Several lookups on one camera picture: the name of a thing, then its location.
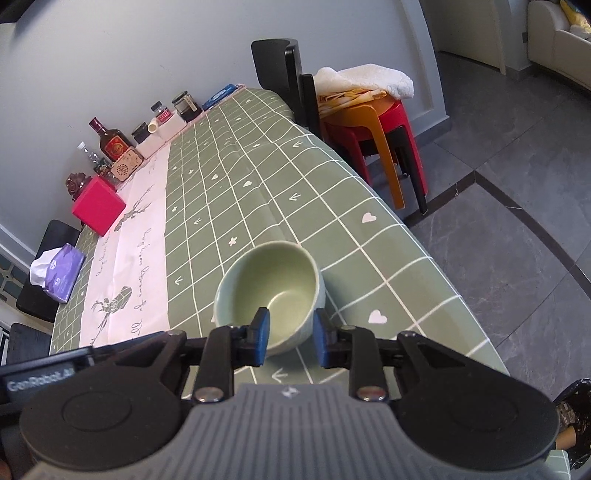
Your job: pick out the small black-lidded jar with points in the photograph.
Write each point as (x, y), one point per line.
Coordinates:
(159, 110)

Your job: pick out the white storage box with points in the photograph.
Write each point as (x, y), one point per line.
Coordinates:
(157, 138)

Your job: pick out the white tube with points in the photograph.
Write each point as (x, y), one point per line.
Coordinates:
(153, 125)

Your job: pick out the brown figurine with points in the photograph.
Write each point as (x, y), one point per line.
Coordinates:
(76, 184)

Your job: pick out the clear plastic bottle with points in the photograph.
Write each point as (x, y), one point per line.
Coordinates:
(90, 154)

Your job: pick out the large glass jar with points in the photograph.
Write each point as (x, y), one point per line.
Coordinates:
(187, 107)

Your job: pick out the dark glass jar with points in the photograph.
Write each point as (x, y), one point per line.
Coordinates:
(140, 133)

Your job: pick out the white fluffy towel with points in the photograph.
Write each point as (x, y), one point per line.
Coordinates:
(369, 78)

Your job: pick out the red plastic stool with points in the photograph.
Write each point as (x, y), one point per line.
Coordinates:
(397, 113)

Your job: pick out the yellow cushion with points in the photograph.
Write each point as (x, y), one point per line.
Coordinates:
(577, 14)

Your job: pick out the wooden speaker box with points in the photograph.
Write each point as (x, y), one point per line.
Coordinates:
(125, 165)

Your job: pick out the blue flat package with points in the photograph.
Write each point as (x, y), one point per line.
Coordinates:
(219, 96)

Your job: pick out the black plastic stool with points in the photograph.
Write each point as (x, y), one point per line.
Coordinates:
(418, 184)

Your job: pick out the white printed table runner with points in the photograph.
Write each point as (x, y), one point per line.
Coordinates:
(138, 258)

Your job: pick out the green ceramic bowl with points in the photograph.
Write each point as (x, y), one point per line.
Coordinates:
(277, 277)

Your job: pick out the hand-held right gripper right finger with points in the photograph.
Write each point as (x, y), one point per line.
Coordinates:
(322, 344)

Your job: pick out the green checked tablecloth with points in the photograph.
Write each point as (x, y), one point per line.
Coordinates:
(277, 184)

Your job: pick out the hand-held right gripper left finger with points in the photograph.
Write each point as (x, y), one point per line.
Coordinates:
(261, 334)

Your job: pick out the black chair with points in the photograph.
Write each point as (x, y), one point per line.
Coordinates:
(23, 341)
(46, 240)
(277, 69)

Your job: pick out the light-coloured sofa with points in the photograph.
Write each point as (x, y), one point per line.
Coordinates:
(554, 50)

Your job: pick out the purple tissue pack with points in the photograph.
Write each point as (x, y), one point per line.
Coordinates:
(62, 272)

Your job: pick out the orange plastic stool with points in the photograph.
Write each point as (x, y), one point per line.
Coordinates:
(390, 157)

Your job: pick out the black plastic bag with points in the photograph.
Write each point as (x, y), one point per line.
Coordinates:
(577, 397)

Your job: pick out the pink square box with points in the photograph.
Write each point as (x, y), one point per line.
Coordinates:
(97, 207)

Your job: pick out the brown liquor bottle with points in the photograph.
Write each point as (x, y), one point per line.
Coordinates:
(113, 143)

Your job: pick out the yellow folded cloth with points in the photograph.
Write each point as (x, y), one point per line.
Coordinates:
(351, 96)

